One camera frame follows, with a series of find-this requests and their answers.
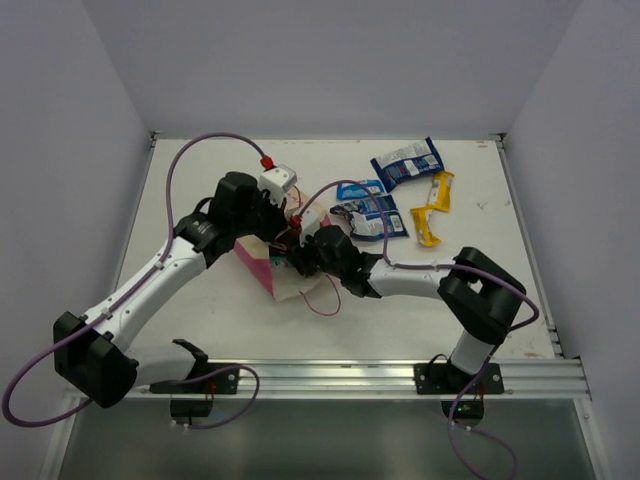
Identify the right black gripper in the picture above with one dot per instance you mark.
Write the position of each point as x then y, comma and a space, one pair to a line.
298, 256

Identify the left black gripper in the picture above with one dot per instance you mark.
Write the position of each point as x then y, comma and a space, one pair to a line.
273, 223

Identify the dark blue chips bag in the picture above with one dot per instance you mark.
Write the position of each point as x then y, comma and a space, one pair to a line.
368, 219

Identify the light blue snack packet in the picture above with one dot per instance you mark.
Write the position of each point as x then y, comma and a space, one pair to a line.
351, 191

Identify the pink and cream paper bag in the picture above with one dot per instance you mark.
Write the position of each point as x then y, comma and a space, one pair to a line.
276, 274

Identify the yellow snack bar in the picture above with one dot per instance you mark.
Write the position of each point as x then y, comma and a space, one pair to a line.
425, 236
440, 193

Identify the blue sweet chilli crisps bag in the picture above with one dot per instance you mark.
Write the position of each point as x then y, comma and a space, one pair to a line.
417, 160

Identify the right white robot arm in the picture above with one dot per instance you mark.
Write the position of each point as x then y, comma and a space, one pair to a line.
482, 296

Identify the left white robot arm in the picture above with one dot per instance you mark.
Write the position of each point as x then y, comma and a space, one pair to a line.
96, 355

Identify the left black controller box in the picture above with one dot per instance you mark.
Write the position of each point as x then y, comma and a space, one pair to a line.
187, 410

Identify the black controller box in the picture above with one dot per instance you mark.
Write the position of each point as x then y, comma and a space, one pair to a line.
464, 410
187, 410

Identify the right black controller box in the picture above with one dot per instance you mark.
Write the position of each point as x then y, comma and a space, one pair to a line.
464, 410

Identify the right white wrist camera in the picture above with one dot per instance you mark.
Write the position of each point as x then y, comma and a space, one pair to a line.
305, 223

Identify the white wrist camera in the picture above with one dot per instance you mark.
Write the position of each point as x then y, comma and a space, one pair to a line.
277, 181
305, 223

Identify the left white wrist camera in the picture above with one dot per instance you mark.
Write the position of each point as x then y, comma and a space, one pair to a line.
277, 181

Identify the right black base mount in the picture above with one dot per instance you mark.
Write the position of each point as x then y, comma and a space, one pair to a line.
439, 377

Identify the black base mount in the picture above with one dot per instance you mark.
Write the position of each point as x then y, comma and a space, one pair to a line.
187, 369
439, 377

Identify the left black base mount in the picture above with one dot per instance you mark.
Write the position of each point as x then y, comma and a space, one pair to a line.
187, 369

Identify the aluminium front rail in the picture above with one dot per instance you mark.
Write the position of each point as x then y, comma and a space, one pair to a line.
368, 379

